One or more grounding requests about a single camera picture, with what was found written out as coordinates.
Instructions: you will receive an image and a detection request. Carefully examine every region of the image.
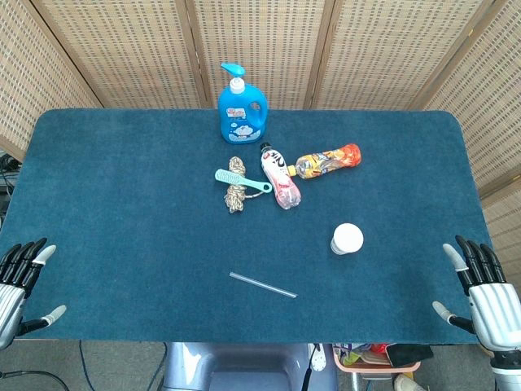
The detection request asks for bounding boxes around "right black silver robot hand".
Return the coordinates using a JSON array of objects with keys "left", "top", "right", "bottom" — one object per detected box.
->
[{"left": 431, "top": 235, "right": 521, "bottom": 354}]

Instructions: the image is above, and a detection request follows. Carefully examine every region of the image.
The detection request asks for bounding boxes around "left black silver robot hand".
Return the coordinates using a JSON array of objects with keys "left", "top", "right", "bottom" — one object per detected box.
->
[{"left": 0, "top": 237, "right": 68, "bottom": 350}]

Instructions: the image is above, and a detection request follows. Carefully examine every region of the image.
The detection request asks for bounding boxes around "transparent plastic straw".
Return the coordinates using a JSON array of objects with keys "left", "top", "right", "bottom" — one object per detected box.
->
[{"left": 229, "top": 271, "right": 299, "bottom": 300}]

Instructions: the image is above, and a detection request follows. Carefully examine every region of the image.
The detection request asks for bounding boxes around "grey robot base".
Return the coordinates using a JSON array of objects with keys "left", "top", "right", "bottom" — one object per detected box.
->
[{"left": 162, "top": 341, "right": 339, "bottom": 391}]

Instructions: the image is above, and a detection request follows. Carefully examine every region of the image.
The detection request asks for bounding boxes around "white round container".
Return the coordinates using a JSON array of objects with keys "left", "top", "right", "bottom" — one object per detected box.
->
[{"left": 330, "top": 222, "right": 365, "bottom": 257}]

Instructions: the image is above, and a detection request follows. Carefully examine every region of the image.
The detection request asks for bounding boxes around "black flat item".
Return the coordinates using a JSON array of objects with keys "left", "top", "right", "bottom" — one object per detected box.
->
[{"left": 385, "top": 344, "right": 435, "bottom": 367}]

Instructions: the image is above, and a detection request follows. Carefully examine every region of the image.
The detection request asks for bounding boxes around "white shoe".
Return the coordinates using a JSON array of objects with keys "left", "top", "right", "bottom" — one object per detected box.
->
[{"left": 392, "top": 373, "right": 429, "bottom": 391}]

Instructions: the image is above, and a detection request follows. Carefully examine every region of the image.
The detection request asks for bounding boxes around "blue table cloth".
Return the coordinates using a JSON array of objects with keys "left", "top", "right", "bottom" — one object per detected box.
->
[{"left": 0, "top": 108, "right": 496, "bottom": 343}]

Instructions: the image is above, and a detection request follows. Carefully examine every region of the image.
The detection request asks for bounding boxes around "pink plastic basket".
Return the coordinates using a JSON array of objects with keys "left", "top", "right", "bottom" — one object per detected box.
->
[{"left": 332, "top": 343, "right": 422, "bottom": 374}]

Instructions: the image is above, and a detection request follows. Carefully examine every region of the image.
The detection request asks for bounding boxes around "white perforated plastic piece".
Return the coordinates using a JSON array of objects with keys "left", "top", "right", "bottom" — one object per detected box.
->
[{"left": 310, "top": 344, "right": 329, "bottom": 373}]

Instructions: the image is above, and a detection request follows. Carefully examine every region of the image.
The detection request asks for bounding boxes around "orange yellow plastic drink bottle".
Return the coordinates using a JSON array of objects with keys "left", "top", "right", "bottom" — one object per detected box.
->
[{"left": 287, "top": 143, "right": 362, "bottom": 181}]

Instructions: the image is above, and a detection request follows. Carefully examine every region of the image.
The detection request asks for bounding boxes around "teal plastic brush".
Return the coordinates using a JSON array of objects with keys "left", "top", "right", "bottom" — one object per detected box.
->
[{"left": 214, "top": 168, "right": 273, "bottom": 193}]

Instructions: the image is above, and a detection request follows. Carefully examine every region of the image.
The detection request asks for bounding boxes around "pink white plastic drink bottle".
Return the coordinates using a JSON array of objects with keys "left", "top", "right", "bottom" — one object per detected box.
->
[{"left": 259, "top": 142, "right": 303, "bottom": 211}]

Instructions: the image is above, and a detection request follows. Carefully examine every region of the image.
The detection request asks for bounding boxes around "woven rattan folding screen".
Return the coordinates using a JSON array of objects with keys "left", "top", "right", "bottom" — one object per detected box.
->
[{"left": 0, "top": 0, "right": 521, "bottom": 261}]

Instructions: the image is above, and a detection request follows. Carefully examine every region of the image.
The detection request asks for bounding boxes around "blue detergent pump bottle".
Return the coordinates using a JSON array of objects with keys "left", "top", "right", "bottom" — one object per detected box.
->
[{"left": 217, "top": 63, "right": 269, "bottom": 144}]

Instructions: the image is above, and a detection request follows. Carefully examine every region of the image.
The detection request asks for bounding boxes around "black floor cable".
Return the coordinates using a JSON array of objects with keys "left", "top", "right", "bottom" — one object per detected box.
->
[{"left": 0, "top": 369, "right": 71, "bottom": 391}]

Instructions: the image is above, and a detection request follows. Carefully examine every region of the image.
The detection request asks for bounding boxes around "blue floor cable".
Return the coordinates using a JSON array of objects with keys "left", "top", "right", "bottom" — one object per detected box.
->
[{"left": 77, "top": 340, "right": 91, "bottom": 386}]

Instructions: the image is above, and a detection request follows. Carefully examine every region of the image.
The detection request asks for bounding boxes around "beige braided rope bundle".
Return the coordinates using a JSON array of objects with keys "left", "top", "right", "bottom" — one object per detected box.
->
[{"left": 223, "top": 156, "right": 261, "bottom": 215}]

